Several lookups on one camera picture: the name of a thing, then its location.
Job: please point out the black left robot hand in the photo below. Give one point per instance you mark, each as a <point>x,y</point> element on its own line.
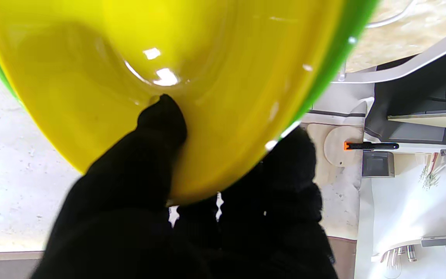
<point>130,217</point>

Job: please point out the yellow plastic bowl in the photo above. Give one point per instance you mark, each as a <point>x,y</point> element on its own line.
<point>207,58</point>

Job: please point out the green plastic bowl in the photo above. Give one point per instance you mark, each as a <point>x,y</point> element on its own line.
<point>347,46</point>

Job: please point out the black knife with orange end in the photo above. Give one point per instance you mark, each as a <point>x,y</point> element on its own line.
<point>374,146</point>

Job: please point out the grey wall socket box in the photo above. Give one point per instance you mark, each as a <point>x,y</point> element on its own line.
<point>378,164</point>

